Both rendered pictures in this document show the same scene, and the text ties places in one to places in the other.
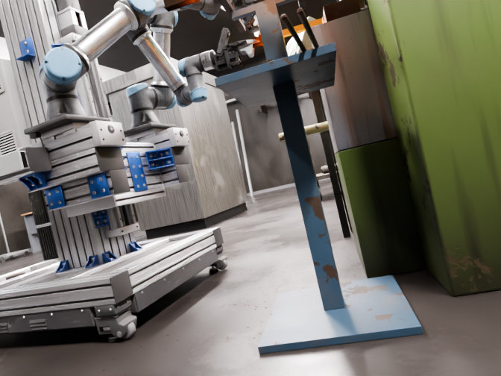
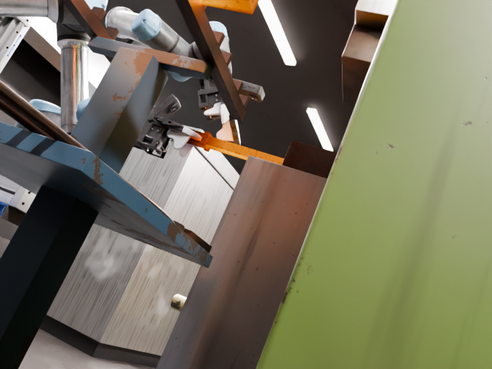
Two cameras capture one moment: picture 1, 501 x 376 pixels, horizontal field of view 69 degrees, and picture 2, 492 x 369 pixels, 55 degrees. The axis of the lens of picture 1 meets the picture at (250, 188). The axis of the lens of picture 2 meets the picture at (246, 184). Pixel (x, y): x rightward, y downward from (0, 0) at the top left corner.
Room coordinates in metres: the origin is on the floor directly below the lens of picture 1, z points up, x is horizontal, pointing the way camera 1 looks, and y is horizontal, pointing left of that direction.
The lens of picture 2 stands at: (0.46, -0.46, 0.62)
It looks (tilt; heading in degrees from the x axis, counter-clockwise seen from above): 16 degrees up; 7
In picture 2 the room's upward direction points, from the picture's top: 23 degrees clockwise
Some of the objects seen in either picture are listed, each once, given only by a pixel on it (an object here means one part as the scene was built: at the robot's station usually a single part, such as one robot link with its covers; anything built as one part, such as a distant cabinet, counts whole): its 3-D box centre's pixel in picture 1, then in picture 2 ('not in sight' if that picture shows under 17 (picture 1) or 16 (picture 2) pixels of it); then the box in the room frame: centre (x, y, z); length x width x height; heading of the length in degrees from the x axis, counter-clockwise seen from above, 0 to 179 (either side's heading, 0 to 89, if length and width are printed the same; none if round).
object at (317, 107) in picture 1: (326, 144); not in sight; (2.09, -0.47, 0.54); 0.04 x 0.04 x 1.08; 78
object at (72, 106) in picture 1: (65, 111); not in sight; (1.46, 0.64, 0.87); 0.15 x 0.15 x 0.10
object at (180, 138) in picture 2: (249, 47); (181, 139); (1.55, -0.13, 0.98); 0.09 x 0.03 x 0.06; 75
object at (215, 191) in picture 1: (179, 154); (144, 243); (5.23, 0.87, 1.03); 1.55 x 1.19 x 2.06; 159
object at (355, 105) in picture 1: (396, 79); (355, 334); (1.43, -0.64, 0.69); 0.56 x 0.38 x 0.45; 78
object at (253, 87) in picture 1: (282, 82); (74, 192); (1.08, -0.16, 0.70); 0.40 x 0.30 x 0.02; 167
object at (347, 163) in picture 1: (421, 194); not in sight; (1.43, -0.64, 0.23); 0.56 x 0.38 x 0.47; 78
